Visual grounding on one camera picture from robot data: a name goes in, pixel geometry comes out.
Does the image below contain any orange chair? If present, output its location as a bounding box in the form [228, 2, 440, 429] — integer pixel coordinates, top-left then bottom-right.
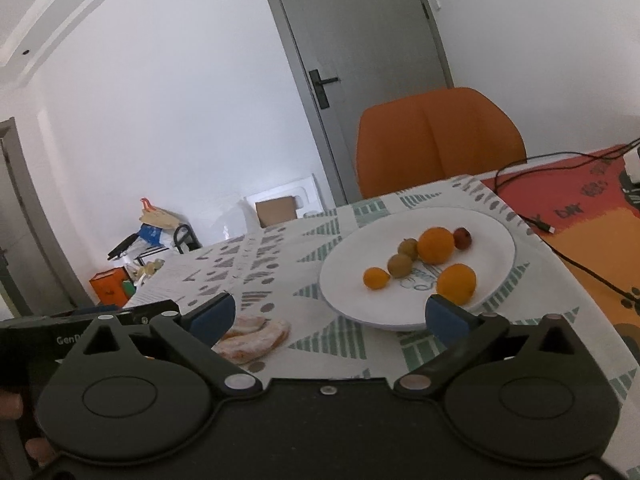
[355, 88, 526, 198]

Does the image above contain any small green-brown fruit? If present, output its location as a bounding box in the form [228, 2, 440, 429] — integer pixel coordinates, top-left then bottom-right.
[387, 252, 413, 280]

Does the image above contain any black door handle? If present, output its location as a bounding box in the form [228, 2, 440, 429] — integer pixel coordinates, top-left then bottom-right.
[308, 70, 340, 110]

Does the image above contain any brown cardboard box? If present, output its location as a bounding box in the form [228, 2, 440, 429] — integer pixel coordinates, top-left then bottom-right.
[255, 196, 297, 228]

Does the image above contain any grey door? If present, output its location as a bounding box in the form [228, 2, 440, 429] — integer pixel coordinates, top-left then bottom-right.
[268, 0, 452, 205]

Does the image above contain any dark red apple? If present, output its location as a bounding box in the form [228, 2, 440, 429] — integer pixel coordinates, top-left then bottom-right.
[454, 228, 473, 252]

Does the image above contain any orange tangerine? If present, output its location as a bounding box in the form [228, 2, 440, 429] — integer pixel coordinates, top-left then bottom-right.
[436, 263, 477, 306]

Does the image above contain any black metal rack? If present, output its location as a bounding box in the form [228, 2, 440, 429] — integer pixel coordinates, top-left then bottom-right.
[172, 223, 202, 254]

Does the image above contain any white round plate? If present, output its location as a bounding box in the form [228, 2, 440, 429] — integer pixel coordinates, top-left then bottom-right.
[319, 207, 516, 332]

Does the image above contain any brown paper bag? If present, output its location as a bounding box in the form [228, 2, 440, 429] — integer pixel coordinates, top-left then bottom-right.
[139, 197, 182, 231]

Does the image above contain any small orange kumquat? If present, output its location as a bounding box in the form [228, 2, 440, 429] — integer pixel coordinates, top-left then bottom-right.
[362, 266, 390, 290]

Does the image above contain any white power adapter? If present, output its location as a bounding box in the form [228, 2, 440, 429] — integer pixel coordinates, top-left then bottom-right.
[623, 148, 640, 185]

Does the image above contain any person's left hand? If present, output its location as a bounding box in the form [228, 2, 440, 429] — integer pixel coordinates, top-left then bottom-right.
[1, 390, 56, 468]

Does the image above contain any blue package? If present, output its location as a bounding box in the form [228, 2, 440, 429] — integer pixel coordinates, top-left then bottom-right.
[138, 223, 163, 247]

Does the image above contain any white patterned tablecloth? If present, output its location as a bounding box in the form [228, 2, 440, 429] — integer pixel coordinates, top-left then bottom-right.
[121, 173, 634, 406]

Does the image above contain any orange storage box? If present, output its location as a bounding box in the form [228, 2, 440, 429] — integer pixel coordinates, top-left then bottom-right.
[89, 266, 129, 308]

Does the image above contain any black cable with connector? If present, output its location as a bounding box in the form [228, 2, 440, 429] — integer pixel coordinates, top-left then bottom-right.
[519, 213, 640, 306]

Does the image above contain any large orange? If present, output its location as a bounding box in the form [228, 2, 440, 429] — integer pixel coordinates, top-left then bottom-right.
[416, 226, 456, 266]

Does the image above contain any orange red cartoon tablecloth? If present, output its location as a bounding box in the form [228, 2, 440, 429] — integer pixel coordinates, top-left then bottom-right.
[480, 145, 639, 356]

